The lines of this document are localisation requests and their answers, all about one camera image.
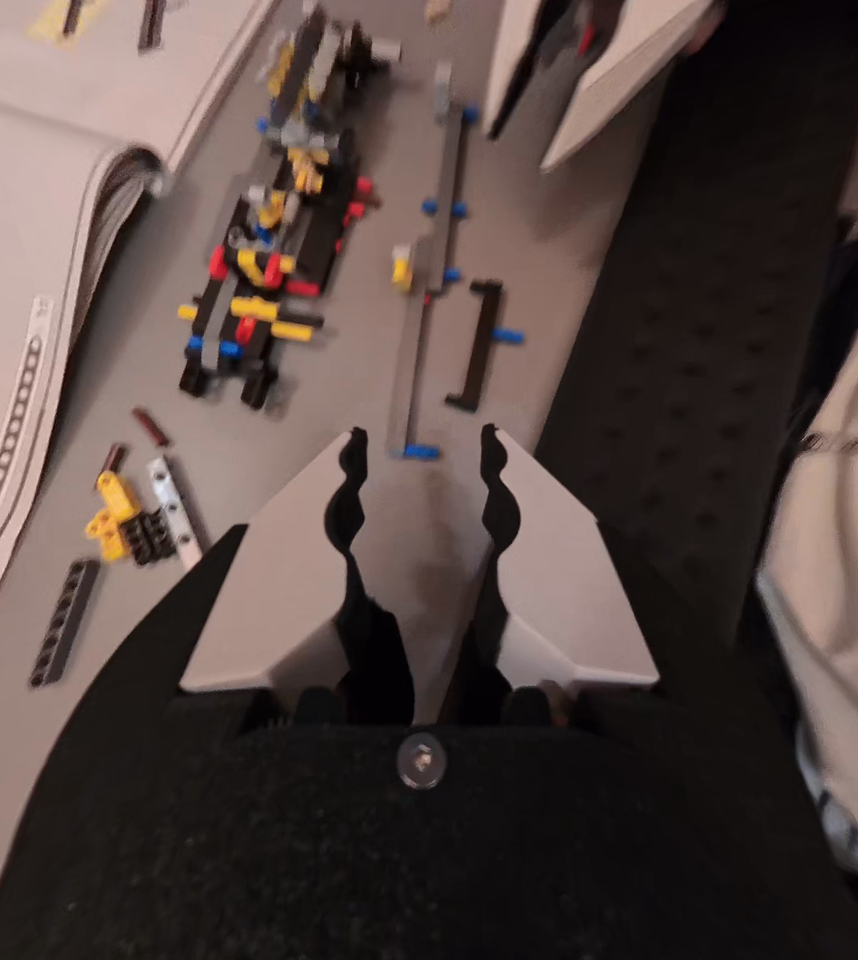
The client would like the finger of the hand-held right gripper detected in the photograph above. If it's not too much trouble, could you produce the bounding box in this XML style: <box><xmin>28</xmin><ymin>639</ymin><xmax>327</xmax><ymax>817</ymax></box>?
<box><xmin>483</xmin><ymin>0</ymin><xmax>551</xmax><ymax>141</ymax></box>
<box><xmin>540</xmin><ymin>0</ymin><xmax>724</xmax><ymax>174</ymax></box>

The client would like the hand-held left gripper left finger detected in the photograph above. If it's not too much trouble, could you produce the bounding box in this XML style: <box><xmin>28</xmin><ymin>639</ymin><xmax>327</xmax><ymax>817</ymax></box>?
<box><xmin>178</xmin><ymin>426</ymin><xmax>400</xmax><ymax>691</ymax></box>

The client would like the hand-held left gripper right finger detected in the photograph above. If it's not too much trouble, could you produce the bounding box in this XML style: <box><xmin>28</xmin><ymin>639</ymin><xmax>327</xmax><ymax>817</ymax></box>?
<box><xmin>466</xmin><ymin>424</ymin><xmax>660</xmax><ymax>685</ymax></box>

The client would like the long dark grey lego beam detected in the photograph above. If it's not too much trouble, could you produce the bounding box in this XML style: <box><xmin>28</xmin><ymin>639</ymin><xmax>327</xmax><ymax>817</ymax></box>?
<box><xmin>386</xmin><ymin>60</ymin><xmax>482</xmax><ymax>460</ymax></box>

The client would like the black lego frame beam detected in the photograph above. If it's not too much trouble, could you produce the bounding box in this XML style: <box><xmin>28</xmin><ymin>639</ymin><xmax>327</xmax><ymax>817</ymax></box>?
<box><xmin>444</xmin><ymin>279</ymin><xmax>508</xmax><ymax>414</ymax></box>

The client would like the black lego connector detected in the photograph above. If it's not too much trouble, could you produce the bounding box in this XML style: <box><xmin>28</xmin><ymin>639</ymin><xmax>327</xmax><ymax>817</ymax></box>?
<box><xmin>120</xmin><ymin>508</ymin><xmax>178</xmax><ymax>567</ymax></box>

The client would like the white lego beam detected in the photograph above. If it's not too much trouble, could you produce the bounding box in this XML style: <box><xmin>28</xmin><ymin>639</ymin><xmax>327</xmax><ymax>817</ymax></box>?
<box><xmin>145</xmin><ymin>456</ymin><xmax>208</xmax><ymax>575</ymax></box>

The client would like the brown lego axle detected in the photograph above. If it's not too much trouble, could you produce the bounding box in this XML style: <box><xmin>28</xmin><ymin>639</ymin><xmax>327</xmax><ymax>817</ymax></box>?
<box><xmin>131</xmin><ymin>406</ymin><xmax>173</xmax><ymax>447</ymax></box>
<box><xmin>93</xmin><ymin>442</ymin><xmax>130</xmax><ymax>492</ymax></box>

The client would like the short black lego beam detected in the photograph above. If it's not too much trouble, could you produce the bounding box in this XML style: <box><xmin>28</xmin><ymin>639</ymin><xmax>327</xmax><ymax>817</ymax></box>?
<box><xmin>27</xmin><ymin>558</ymin><xmax>102</xmax><ymax>690</ymax></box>

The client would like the lego car chassis assembly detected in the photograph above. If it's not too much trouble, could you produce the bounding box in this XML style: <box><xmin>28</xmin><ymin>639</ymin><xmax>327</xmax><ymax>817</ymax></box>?
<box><xmin>176</xmin><ymin>3</ymin><xmax>403</xmax><ymax>412</ymax></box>

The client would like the open instruction booklet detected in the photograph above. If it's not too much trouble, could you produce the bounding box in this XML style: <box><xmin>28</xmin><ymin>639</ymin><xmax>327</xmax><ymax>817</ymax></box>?
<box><xmin>0</xmin><ymin>0</ymin><xmax>280</xmax><ymax>624</ymax></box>

